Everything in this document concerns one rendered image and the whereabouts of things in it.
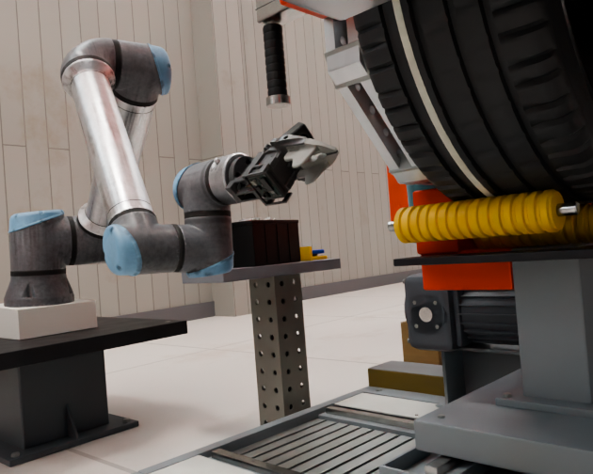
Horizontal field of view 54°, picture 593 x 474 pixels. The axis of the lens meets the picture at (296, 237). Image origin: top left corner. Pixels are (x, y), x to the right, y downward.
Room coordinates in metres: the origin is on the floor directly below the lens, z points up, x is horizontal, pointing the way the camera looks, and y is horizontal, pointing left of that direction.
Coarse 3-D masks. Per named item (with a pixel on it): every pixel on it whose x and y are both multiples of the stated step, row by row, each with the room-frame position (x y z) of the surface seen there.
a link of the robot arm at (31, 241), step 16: (16, 224) 1.63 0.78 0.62; (32, 224) 1.63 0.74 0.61; (48, 224) 1.65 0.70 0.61; (64, 224) 1.69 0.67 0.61; (16, 240) 1.63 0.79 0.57; (32, 240) 1.63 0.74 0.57; (48, 240) 1.65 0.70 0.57; (64, 240) 1.67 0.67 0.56; (16, 256) 1.63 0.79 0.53; (32, 256) 1.63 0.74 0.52; (48, 256) 1.65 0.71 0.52; (64, 256) 1.69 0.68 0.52
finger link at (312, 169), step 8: (336, 152) 0.90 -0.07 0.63; (312, 160) 0.95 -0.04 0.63; (320, 160) 0.93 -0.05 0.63; (328, 160) 0.92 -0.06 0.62; (304, 168) 0.96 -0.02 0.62; (312, 168) 0.94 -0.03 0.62; (320, 168) 0.92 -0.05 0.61; (296, 176) 0.96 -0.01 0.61; (304, 176) 0.94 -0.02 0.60; (312, 176) 0.93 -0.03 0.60
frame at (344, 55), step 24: (336, 24) 0.83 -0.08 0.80; (336, 48) 0.82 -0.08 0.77; (360, 48) 0.80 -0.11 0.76; (336, 72) 0.83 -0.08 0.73; (360, 72) 0.81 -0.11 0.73; (360, 96) 0.86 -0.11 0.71; (360, 120) 0.88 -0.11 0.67; (384, 120) 0.86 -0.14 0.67; (384, 144) 0.90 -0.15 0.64; (408, 168) 0.91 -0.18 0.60
